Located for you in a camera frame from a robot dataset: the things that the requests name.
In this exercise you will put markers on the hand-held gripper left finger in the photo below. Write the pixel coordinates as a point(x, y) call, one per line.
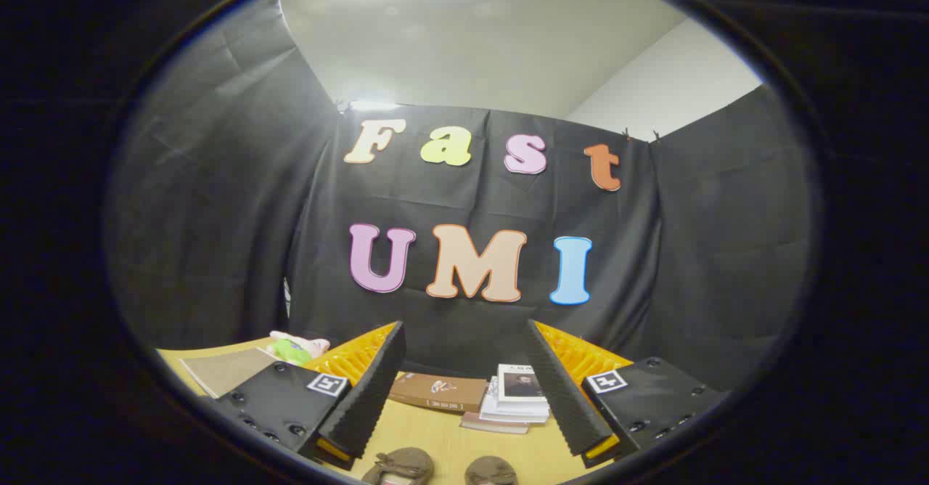
point(374, 390)

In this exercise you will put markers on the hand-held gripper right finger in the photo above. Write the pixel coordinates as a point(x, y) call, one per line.
point(562, 390)

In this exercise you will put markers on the brown fuzzy shoe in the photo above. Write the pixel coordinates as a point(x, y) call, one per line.
point(492, 470)
point(403, 465)

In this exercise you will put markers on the cream fabric storage box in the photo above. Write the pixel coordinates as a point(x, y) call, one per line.
point(225, 370)

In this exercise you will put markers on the plain white book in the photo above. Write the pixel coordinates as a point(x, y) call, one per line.
point(508, 414)

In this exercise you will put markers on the brown book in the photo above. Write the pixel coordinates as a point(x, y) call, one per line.
point(435, 392)

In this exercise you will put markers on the pale pink book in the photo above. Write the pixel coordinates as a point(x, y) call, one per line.
point(490, 424)

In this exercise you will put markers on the pink and green plush toy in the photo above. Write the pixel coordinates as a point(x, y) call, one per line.
point(294, 348)

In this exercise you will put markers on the black backdrop cloth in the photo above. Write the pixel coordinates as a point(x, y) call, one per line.
point(232, 216)

